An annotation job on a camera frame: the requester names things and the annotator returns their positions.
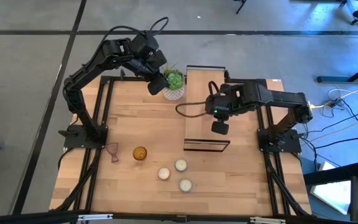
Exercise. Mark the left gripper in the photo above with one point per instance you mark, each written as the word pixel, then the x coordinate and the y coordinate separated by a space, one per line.
pixel 158 84

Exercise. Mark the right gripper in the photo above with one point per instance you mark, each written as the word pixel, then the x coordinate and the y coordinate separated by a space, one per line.
pixel 220 128

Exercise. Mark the white tealight candle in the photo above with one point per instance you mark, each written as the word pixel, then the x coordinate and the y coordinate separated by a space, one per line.
pixel 181 165
pixel 185 185

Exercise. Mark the amber glass candle holder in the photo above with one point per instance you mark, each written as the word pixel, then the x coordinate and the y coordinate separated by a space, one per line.
pixel 140 153

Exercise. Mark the tan patterned candle tin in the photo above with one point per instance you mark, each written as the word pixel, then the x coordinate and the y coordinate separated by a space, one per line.
pixel 163 173

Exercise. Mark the pink glass candle holder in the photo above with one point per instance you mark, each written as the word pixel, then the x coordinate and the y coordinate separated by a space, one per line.
pixel 113 151

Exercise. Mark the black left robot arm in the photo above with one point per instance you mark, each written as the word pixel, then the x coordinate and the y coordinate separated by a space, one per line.
pixel 89 67

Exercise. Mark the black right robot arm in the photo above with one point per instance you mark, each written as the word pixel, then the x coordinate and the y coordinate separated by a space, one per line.
pixel 278 98

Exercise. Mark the succulent in white patterned pot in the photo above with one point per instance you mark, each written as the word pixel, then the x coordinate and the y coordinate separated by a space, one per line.
pixel 175 82

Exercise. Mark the yellow power strip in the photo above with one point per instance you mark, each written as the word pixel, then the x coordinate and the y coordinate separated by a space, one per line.
pixel 312 107

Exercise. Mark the black rig crossbar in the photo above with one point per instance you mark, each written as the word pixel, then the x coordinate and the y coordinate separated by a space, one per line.
pixel 179 218

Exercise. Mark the black stand leg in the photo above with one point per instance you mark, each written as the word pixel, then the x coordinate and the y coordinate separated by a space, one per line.
pixel 241 6

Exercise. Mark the black beam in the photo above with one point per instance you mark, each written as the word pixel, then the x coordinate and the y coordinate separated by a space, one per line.
pixel 334 174

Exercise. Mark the white panel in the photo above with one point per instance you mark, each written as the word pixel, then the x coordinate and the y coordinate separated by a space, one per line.
pixel 331 193

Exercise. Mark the wooden shelf with black frame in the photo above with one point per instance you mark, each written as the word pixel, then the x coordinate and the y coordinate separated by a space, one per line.
pixel 196 124

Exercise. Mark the black aluminium table frame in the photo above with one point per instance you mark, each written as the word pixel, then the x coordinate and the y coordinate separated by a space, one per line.
pixel 129 78

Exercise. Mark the silver metal bracket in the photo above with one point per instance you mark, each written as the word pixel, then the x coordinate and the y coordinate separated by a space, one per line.
pixel 95 216
pixel 267 220

